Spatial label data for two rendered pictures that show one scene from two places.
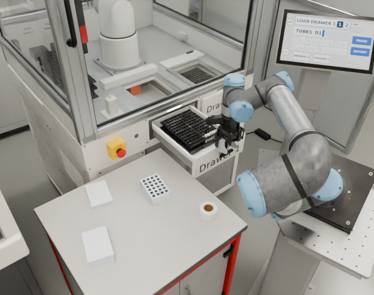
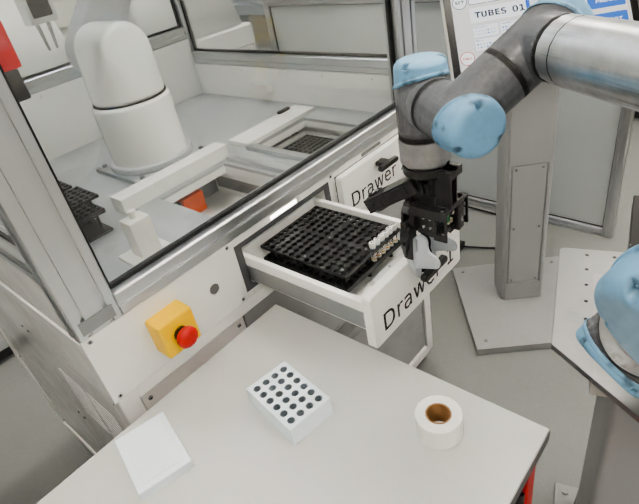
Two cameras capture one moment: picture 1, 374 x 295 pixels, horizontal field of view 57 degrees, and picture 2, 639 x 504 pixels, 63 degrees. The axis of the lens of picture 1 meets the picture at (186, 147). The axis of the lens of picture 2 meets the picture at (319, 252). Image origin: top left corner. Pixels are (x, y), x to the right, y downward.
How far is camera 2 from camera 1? 55 cm
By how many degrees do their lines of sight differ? 7
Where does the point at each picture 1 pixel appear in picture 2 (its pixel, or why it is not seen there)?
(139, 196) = (255, 432)
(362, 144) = (626, 215)
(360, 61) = not seen: hidden behind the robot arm
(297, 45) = (486, 41)
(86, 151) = (98, 355)
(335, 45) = not seen: hidden behind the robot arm
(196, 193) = (390, 384)
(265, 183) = not seen: outside the picture
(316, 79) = (536, 100)
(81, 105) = (47, 239)
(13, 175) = (1, 447)
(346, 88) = (574, 120)
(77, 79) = (15, 168)
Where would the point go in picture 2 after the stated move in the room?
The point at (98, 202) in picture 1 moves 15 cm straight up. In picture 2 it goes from (155, 476) to (118, 412)
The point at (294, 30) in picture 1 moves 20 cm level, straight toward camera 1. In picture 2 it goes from (471, 16) to (479, 32)
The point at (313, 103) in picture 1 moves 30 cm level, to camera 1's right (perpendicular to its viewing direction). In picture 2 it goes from (540, 150) to (627, 130)
